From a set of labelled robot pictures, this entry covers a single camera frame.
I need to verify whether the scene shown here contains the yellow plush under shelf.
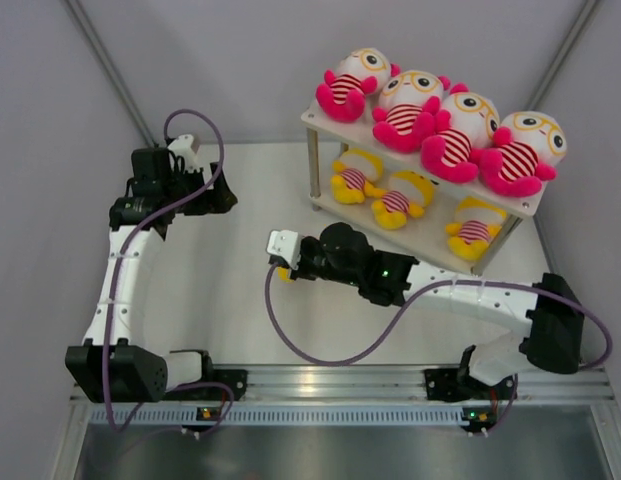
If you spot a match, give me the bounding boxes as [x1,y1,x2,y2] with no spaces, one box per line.
[445,196,507,262]

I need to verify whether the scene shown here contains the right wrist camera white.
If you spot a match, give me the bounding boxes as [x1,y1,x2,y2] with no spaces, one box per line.
[266,230,303,270]

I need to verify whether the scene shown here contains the pink plush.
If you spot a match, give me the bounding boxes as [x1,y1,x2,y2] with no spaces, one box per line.
[372,70,450,154]
[415,83,500,184]
[315,47,401,123]
[478,110,567,198]

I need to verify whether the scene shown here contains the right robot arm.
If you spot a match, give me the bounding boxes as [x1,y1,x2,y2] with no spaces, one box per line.
[268,222,584,397]

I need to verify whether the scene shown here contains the yellow plush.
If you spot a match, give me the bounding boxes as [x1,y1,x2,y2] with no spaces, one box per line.
[445,196,507,262]
[330,148,385,205]
[371,170,438,230]

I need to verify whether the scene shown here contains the purple cable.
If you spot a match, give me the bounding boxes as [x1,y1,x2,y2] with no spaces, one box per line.
[102,109,236,434]
[264,264,614,439]

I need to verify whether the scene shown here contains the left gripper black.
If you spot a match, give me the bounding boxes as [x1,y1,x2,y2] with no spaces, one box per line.
[161,162,236,216]

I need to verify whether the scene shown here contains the white two-tier shelf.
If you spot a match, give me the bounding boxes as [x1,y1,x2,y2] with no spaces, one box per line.
[300,102,547,276]

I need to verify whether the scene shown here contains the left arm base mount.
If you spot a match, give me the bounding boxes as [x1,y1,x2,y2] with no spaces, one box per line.
[164,368,248,402]

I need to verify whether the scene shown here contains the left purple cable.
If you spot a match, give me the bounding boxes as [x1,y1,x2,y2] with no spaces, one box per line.
[102,109,236,434]

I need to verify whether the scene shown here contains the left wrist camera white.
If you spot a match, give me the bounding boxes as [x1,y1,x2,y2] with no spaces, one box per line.
[168,133,201,171]

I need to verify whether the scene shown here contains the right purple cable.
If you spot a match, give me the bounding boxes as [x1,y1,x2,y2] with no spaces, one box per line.
[264,264,614,439]

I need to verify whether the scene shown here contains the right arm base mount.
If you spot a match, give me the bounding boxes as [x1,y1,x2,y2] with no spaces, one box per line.
[424,368,516,403]

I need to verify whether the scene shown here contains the yellow plush sideways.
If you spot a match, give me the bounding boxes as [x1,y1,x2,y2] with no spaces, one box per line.
[277,267,294,283]

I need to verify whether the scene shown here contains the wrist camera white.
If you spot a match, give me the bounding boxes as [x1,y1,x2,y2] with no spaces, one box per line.
[168,133,201,171]
[266,230,303,270]

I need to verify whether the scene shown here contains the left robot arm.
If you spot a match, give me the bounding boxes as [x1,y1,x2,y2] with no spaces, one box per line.
[65,145,238,404]

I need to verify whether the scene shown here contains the yellow plush front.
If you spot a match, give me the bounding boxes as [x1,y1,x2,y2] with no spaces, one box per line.
[330,148,385,205]

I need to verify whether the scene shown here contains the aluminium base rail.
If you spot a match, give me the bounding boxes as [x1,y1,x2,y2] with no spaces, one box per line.
[69,363,616,427]

